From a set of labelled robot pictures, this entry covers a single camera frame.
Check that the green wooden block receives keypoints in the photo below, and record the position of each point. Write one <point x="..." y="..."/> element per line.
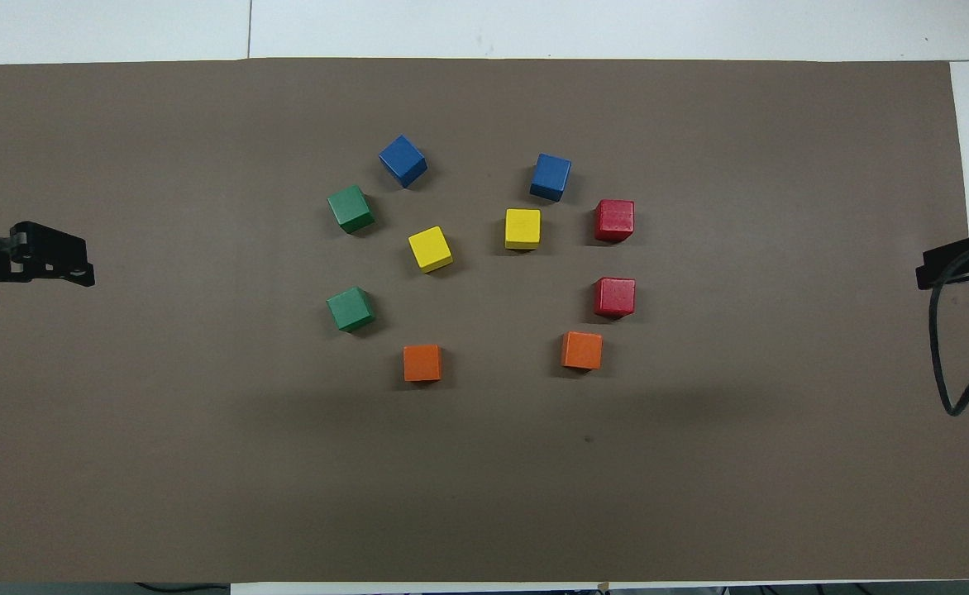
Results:
<point x="350" y="208"/>
<point x="350" y="309"/>

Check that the red wooden block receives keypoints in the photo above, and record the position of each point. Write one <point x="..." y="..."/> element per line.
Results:
<point x="614" y="221"/>
<point x="614" y="297"/>

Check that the orange wooden block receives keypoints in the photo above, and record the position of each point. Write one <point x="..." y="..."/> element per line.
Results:
<point x="422" y="363"/>
<point x="581" y="350"/>

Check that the blue wooden block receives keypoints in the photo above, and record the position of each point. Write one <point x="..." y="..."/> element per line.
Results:
<point x="403" y="161"/>
<point x="550" y="177"/>

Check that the yellow wooden block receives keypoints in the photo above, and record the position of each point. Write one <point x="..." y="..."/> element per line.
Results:
<point x="430" y="249"/>
<point x="522" y="229"/>

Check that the brown table mat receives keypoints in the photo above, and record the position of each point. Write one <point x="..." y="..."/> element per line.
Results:
<point x="484" y="496"/>

